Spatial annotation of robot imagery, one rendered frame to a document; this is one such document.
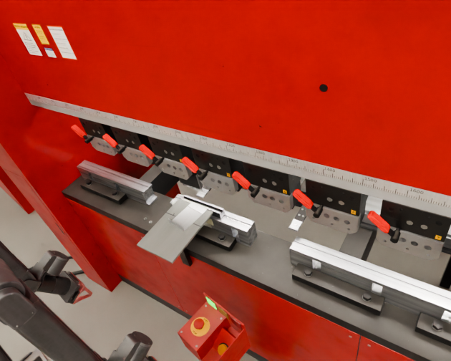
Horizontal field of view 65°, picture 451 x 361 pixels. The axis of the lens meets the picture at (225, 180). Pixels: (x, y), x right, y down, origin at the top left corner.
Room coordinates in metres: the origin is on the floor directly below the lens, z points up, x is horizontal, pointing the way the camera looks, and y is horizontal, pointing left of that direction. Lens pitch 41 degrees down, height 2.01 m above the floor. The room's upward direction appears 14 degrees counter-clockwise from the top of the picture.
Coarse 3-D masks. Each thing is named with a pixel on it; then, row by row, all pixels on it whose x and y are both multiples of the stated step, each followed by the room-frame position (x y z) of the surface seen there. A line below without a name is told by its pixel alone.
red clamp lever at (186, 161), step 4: (184, 160) 0.94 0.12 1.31; (188, 160) 0.94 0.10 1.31; (184, 164) 0.94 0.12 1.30; (188, 164) 0.93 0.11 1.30; (192, 164) 0.93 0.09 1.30; (192, 168) 0.92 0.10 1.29; (196, 168) 0.92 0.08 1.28; (196, 172) 0.91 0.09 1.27; (200, 172) 0.91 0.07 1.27; (204, 172) 0.91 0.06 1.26; (200, 176) 0.90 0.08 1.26; (204, 176) 0.90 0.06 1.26
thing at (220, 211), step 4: (184, 196) 1.11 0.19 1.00; (188, 196) 1.10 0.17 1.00; (188, 200) 1.09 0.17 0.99; (192, 200) 1.09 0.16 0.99; (196, 200) 1.07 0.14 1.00; (200, 204) 1.05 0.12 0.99; (204, 204) 1.04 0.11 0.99; (208, 204) 1.03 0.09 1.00; (212, 204) 1.02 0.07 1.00; (208, 208) 1.01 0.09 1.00; (212, 208) 1.01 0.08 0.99; (216, 208) 1.00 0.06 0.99; (220, 208) 0.99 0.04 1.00; (216, 212) 0.98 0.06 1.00; (220, 212) 0.97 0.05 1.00; (224, 212) 0.99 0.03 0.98; (216, 216) 0.98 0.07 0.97; (220, 216) 0.97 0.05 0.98
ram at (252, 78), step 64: (0, 0) 1.43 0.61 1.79; (64, 0) 1.18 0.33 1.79; (128, 0) 1.00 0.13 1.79; (192, 0) 0.86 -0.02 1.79; (256, 0) 0.75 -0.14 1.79; (320, 0) 0.66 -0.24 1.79; (384, 0) 0.59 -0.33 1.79; (448, 0) 0.53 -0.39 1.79; (64, 64) 1.30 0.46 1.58; (128, 64) 1.07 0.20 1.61; (192, 64) 0.90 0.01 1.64; (256, 64) 0.77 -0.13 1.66; (320, 64) 0.66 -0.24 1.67; (384, 64) 0.58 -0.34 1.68; (448, 64) 0.51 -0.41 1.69; (128, 128) 1.16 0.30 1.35; (192, 128) 0.94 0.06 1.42; (256, 128) 0.78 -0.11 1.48; (320, 128) 0.66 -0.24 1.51; (384, 128) 0.57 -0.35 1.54; (448, 128) 0.50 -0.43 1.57; (384, 192) 0.56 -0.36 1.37; (448, 192) 0.47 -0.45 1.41
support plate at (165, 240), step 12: (180, 204) 1.07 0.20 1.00; (168, 216) 1.02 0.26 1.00; (204, 216) 0.97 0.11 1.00; (156, 228) 0.97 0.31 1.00; (168, 228) 0.95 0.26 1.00; (192, 228) 0.92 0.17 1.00; (144, 240) 0.92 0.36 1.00; (156, 240) 0.91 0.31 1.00; (168, 240) 0.89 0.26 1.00; (180, 240) 0.88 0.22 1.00; (156, 252) 0.85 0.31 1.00; (168, 252) 0.84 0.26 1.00; (180, 252) 0.83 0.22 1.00
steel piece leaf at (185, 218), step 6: (186, 210) 1.03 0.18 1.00; (192, 210) 1.02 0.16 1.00; (180, 216) 1.00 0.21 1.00; (186, 216) 0.99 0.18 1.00; (192, 216) 0.98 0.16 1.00; (198, 216) 0.97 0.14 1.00; (174, 222) 0.96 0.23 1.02; (180, 222) 0.97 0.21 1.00; (186, 222) 0.96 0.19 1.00; (192, 222) 0.95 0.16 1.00; (180, 228) 0.93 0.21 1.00; (186, 228) 0.93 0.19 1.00
